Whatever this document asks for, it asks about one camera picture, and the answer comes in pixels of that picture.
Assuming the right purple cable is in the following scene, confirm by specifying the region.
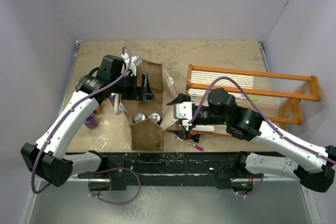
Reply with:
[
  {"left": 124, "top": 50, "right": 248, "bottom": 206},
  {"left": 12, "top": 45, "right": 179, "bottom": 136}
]
[{"left": 187, "top": 76, "right": 336, "bottom": 166}]

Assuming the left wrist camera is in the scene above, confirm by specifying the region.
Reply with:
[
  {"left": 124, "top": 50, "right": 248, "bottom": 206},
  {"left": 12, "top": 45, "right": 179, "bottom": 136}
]
[{"left": 121, "top": 53, "right": 142, "bottom": 76}]

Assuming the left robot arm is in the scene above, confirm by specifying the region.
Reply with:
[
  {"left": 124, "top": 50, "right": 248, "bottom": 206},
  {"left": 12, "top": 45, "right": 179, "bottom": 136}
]
[{"left": 20, "top": 54, "right": 155, "bottom": 187}]

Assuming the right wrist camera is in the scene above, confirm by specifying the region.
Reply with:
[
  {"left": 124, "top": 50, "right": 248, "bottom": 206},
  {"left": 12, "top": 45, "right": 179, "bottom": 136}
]
[{"left": 173, "top": 102, "right": 193, "bottom": 127}]

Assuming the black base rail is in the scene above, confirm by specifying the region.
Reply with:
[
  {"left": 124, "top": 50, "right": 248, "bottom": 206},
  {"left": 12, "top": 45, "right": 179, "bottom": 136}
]
[{"left": 78, "top": 152, "right": 262, "bottom": 190}]

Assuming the wooden shelf rack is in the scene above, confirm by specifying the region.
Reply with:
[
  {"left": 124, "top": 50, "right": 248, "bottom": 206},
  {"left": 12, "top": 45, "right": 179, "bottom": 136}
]
[{"left": 186, "top": 65, "right": 322, "bottom": 130}]

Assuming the purple cable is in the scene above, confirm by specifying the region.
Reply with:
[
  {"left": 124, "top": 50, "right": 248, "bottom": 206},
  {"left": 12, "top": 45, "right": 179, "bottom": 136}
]
[
  {"left": 187, "top": 76, "right": 336, "bottom": 166},
  {"left": 30, "top": 46, "right": 141, "bottom": 206}
]

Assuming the purple fanta can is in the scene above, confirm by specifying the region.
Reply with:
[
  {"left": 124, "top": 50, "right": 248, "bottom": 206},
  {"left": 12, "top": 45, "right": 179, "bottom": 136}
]
[
  {"left": 132, "top": 112, "right": 147, "bottom": 123},
  {"left": 109, "top": 94, "right": 116, "bottom": 107},
  {"left": 84, "top": 112, "right": 99, "bottom": 129},
  {"left": 149, "top": 112, "right": 162, "bottom": 125}
]

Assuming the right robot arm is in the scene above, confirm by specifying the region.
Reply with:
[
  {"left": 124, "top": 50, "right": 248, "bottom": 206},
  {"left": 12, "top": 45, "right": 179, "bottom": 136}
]
[{"left": 169, "top": 88, "right": 335, "bottom": 193}]

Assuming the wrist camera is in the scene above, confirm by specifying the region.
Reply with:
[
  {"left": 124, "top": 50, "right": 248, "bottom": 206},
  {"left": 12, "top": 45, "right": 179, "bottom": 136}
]
[
  {"left": 121, "top": 53, "right": 142, "bottom": 76},
  {"left": 173, "top": 102, "right": 193, "bottom": 127}
]

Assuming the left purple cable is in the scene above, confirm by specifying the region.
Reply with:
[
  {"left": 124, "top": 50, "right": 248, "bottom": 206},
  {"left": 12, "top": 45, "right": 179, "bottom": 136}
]
[{"left": 30, "top": 46, "right": 141, "bottom": 206}]

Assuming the pink marker pen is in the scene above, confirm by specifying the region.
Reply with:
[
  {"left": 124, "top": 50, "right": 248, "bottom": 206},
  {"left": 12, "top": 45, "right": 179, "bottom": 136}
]
[{"left": 176, "top": 137, "right": 204, "bottom": 151}]

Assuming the red black stamp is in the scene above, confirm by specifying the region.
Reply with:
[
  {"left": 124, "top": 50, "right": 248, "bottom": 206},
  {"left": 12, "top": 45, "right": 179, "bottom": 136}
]
[{"left": 187, "top": 134, "right": 200, "bottom": 143}]

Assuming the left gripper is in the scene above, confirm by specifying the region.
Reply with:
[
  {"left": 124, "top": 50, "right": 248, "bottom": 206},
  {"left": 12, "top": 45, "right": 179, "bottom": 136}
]
[{"left": 111, "top": 72, "right": 155, "bottom": 101}]

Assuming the white eraser bar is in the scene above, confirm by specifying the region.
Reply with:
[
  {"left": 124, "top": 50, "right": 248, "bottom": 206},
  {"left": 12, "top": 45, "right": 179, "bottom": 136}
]
[{"left": 193, "top": 125, "right": 215, "bottom": 133}]

